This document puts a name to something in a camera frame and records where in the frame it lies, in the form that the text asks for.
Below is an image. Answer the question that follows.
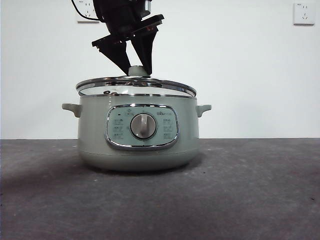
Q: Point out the pale green electric pot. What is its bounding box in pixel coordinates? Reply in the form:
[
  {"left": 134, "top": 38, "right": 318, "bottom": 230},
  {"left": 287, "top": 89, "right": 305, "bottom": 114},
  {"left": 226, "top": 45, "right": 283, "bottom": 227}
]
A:
[{"left": 61, "top": 93, "right": 213, "bottom": 172}]

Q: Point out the glass lid with green knob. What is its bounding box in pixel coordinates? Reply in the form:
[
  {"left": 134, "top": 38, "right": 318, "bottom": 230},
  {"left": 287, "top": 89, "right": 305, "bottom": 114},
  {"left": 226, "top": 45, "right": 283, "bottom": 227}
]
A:
[{"left": 75, "top": 65, "right": 197, "bottom": 98}]

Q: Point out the white wall socket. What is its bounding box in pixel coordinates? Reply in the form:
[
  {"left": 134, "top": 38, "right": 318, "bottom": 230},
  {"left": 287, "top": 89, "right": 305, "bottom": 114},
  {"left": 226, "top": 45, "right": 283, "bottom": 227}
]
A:
[
  {"left": 76, "top": 0, "right": 101, "bottom": 25},
  {"left": 292, "top": 2, "right": 316, "bottom": 27}
]

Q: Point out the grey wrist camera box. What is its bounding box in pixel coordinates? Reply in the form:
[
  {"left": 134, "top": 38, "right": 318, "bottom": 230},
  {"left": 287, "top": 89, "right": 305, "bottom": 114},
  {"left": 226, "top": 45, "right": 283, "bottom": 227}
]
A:
[{"left": 140, "top": 0, "right": 154, "bottom": 14}]

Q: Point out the black cable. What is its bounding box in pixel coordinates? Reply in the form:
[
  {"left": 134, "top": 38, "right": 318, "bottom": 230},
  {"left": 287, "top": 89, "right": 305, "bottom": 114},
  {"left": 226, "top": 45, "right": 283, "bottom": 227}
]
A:
[{"left": 70, "top": 0, "right": 101, "bottom": 21}]

